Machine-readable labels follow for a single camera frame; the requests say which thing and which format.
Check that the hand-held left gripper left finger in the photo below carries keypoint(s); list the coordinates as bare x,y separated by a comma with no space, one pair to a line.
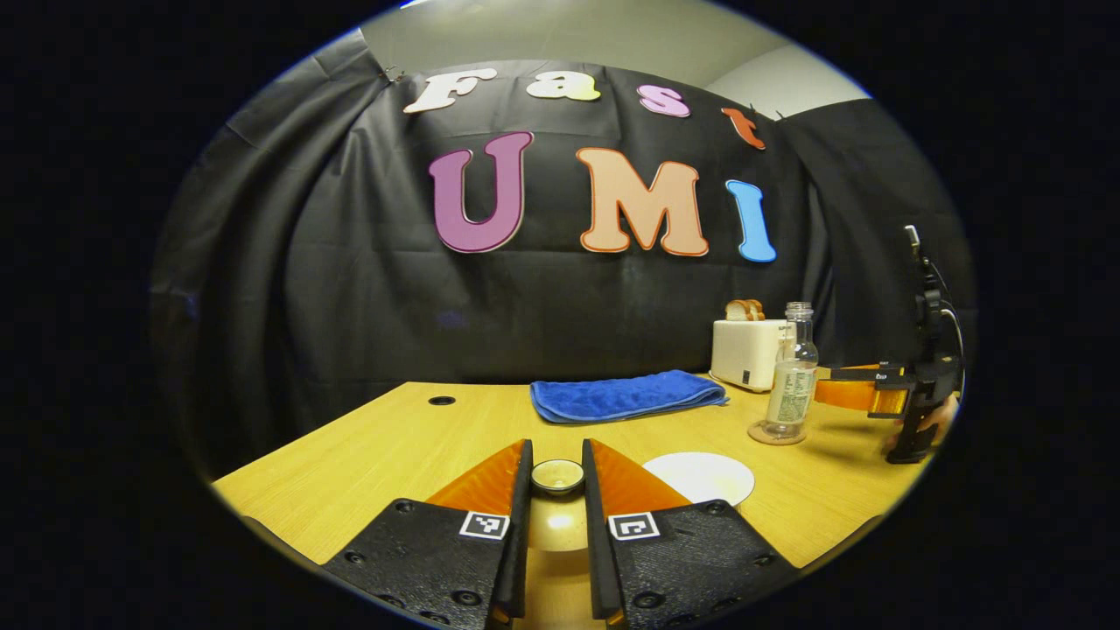
522,525

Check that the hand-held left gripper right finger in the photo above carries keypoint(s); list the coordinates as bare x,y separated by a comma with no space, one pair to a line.
593,542

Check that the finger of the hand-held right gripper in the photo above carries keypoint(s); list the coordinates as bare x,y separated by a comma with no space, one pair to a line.
853,374
844,395

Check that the clear plastic water bottle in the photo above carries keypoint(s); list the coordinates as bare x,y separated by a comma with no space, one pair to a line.
792,394

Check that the round cork coaster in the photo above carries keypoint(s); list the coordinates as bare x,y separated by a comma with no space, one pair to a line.
757,435

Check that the cream teacup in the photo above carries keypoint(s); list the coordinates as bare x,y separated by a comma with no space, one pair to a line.
700,477

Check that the white toaster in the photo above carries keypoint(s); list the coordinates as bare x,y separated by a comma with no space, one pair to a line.
744,354

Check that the toast bread slice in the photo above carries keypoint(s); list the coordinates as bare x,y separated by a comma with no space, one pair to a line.
737,311
756,310

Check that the folded blue towel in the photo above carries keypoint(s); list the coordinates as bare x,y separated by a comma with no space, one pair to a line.
626,395

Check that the black backdrop cloth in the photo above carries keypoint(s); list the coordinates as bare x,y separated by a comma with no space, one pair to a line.
350,306

